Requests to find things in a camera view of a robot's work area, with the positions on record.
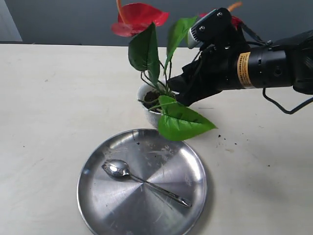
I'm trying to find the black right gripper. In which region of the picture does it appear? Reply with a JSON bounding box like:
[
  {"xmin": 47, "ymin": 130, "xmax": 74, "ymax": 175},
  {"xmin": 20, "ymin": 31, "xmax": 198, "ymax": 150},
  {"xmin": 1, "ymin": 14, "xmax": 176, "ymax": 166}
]
[{"xmin": 168, "ymin": 39, "xmax": 293, "ymax": 107}]

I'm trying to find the artificial red anthurium plant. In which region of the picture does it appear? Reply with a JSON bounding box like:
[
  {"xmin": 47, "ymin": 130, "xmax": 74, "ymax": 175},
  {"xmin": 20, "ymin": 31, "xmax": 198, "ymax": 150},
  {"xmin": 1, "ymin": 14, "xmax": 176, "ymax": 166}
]
[{"xmin": 112, "ymin": 0, "xmax": 243, "ymax": 142}]

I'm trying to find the stainless steel spoon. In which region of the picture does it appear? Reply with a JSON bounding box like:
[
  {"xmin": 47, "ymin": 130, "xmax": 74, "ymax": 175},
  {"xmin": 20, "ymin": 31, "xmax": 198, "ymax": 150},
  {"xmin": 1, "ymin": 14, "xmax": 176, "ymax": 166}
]
[{"xmin": 102, "ymin": 159, "xmax": 192, "ymax": 208}]

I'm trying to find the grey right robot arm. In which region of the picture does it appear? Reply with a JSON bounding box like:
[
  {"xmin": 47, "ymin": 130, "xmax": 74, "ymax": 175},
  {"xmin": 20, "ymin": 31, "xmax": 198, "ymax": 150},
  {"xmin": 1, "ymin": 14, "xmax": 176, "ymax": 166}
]
[{"xmin": 168, "ymin": 31, "xmax": 313, "ymax": 106}]

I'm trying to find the small white flower pot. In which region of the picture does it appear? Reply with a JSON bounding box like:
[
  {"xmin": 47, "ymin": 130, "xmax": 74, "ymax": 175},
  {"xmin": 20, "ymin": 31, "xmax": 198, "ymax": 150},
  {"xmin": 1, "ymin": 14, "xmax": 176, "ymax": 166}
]
[{"xmin": 136, "ymin": 84, "xmax": 180, "ymax": 129}]

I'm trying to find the round stainless steel plate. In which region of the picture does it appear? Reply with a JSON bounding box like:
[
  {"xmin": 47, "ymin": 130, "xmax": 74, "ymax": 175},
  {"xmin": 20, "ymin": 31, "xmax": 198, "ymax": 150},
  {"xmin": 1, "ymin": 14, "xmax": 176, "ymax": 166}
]
[{"xmin": 77, "ymin": 129, "xmax": 207, "ymax": 235}]

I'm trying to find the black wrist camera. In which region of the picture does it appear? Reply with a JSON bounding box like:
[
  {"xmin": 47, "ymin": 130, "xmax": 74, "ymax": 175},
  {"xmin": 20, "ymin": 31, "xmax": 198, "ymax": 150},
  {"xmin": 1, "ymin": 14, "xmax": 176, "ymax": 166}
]
[{"xmin": 186, "ymin": 7, "xmax": 242, "ymax": 49}]

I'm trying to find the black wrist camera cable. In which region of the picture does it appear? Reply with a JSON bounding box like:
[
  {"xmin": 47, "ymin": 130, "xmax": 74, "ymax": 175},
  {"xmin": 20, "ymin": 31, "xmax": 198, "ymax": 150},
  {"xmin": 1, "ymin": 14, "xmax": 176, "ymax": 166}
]
[{"xmin": 234, "ymin": 21, "xmax": 313, "ymax": 115}]

